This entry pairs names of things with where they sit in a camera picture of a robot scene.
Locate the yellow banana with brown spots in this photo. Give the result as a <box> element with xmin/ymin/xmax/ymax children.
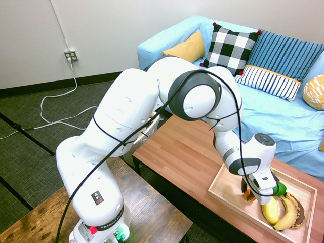
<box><xmin>272</xmin><ymin>193</ymin><xmax>298</xmax><ymax>231</ymax></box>

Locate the green lime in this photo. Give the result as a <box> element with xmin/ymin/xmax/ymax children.
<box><xmin>272</xmin><ymin>182</ymin><xmax>288</xmax><ymax>197</ymax></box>

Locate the blue striped pillow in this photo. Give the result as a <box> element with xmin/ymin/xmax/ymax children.
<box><xmin>245</xmin><ymin>29</ymin><xmax>324</xmax><ymax>83</ymax></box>

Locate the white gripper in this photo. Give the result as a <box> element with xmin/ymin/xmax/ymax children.
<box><xmin>241</xmin><ymin>170</ymin><xmax>279</xmax><ymax>206</ymax></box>

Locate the light blue sofa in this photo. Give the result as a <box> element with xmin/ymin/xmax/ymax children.
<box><xmin>137</xmin><ymin>14</ymin><xmax>324</xmax><ymax>182</ymax></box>

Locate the white wall cable duct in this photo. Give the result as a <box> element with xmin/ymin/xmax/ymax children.
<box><xmin>50</xmin><ymin>0</ymin><xmax>71</xmax><ymax>52</ymax></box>

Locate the wall power outlet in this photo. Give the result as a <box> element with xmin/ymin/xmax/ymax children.
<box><xmin>64</xmin><ymin>50</ymin><xmax>79</xmax><ymax>63</ymax></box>

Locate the white power cable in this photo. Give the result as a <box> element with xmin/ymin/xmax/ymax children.
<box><xmin>0</xmin><ymin>57</ymin><xmax>98</xmax><ymax>140</ymax></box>

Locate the light wooden tray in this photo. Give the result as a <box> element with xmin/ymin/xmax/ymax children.
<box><xmin>207</xmin><ymin>163</ymin><xmax>318</xmax><ymax>243</ymax></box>

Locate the white navy striped pillow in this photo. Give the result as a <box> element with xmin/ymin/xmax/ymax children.
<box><xmin>234</xmin><ymin>65</ymin><xmax>302</xmax><ymax>103</ymax></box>

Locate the trash bin with plastic bag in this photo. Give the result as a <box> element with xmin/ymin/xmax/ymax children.
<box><xmin>133</xmin><ymin>111</ymin><xmax>163</xmax><ymax>151</ymax></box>

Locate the black tripod leg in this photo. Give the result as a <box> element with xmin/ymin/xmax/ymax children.
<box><xmin>0</xmin><ymin>176</ymin><xmax>34</xmax><ymax>211</ymax></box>
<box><xmin>0</xmin><ymin>112</ymin><xmax>55</xmax><ymax>157</ymax></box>

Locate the wooden coffee table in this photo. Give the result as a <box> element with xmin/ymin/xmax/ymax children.
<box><xmin>132</xmin><ymin>151</ymin><xmax>256</xmax><ymax>243</ymax></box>

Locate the plain yellow pillow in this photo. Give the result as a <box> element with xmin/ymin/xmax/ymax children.
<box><xmin>163</xmin><ymin>30</ymin><xmax>206</xmax><ymax>64</ymax></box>

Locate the orange tangerine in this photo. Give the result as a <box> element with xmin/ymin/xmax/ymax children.
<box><xmin>244</xmin><ymin>189</ymin><xmax>257</xmax><ymax>202</ymax></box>

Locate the overripe brown banana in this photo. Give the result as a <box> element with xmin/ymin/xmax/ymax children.
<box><xmin>285</xmin><ymin>192</ymin><xmax>307</xmax><ymax>230</ymax></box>

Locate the black white checked pillow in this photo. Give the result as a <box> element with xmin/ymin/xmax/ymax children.
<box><xmin>199</xmin><ymin>22</ymin><xmax>263</xmax><ymax>76</ymax></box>

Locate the yellow white patterned pillow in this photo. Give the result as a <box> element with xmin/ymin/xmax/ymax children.
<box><xmin>303</xmin><ymin>73</ymin><xmax>324</xmax><ymax>111</ymax></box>

